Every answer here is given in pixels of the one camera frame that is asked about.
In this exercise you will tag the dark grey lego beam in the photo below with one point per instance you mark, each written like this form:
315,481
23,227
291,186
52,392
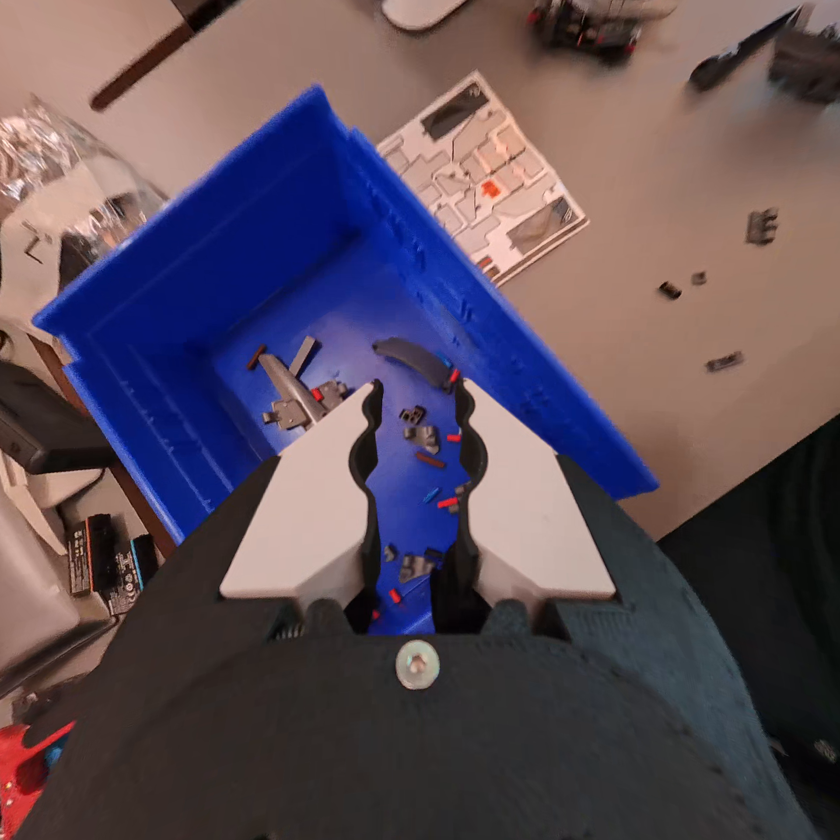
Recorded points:
725,362

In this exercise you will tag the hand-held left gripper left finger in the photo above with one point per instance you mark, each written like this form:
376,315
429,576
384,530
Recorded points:
295,525

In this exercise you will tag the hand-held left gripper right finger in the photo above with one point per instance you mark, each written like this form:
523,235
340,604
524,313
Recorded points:
538,525

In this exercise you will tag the assorted small lego parts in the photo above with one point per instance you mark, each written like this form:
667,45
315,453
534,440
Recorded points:
426,438

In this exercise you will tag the lego sticker sheet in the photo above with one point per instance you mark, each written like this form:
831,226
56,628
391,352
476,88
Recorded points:
499,216

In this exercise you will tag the clear bag of lego parts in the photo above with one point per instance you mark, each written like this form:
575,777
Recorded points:
65,197

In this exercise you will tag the black case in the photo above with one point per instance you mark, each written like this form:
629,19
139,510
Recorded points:
46,420

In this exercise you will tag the grey lego clip plate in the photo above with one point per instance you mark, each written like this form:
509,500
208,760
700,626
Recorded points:
761,226

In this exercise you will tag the black camera battery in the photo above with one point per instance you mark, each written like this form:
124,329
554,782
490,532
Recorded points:
92,551
131,577

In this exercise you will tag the grey lego panel assembly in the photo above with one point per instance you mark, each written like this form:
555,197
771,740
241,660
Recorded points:
807,65

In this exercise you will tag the blue plastic bin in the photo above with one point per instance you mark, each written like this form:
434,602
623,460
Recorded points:
229,262

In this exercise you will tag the grey lego car model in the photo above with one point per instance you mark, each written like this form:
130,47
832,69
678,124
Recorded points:
590,33

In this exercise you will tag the white book stand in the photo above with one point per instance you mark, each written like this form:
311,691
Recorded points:
423,13

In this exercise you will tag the grey lego wedge assembly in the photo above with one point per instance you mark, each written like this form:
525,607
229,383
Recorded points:
292,394

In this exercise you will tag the white plastic case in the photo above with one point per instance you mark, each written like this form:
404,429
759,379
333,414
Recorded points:
33,577

